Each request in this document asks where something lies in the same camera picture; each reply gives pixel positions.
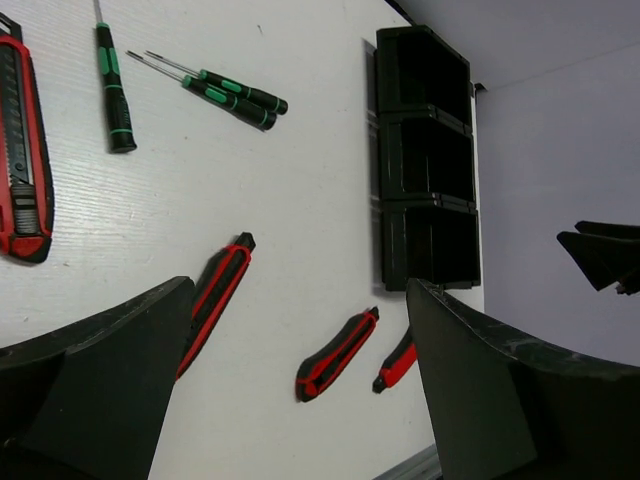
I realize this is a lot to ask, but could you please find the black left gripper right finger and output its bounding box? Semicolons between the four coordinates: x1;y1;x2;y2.
406;279;639;479

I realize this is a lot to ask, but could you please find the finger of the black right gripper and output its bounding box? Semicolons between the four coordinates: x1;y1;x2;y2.
556;221;639;295

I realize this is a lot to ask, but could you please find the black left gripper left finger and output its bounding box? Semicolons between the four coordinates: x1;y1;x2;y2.
1;276;194;479

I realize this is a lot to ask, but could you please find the red black utility knife small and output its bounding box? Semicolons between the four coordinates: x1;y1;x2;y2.
372;328;417;394

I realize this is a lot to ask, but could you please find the red black utility knife long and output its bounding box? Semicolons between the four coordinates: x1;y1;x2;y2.
176;232;256;380

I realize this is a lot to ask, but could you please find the large red black utility knife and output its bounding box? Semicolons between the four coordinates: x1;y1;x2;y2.
1;15;54;264

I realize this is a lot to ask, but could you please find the black near storage bin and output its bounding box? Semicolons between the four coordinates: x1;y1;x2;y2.
369;194;481;294

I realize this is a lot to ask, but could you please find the black storage bin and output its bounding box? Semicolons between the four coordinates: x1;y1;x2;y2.
375;26;471;125
377;104;476;207
369;194;481;294

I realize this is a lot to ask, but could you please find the black middle storage bin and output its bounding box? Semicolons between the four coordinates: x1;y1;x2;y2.
377;104;476;207

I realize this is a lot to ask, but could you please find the black far storage bin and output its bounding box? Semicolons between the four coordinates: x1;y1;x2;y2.
375;26;471;125

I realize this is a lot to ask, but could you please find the green black screwdriver single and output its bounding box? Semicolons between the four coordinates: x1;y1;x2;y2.
93;0;137;154

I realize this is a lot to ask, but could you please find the green black screwdriver lower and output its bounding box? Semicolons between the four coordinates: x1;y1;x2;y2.
126;50;276;131

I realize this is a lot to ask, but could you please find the green black screwdriver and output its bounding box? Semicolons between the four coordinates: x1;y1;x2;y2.
126;50;276;131
145;50;289;115

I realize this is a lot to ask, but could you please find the green black screwdriver upper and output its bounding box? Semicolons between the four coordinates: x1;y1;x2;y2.
145;50;289;115

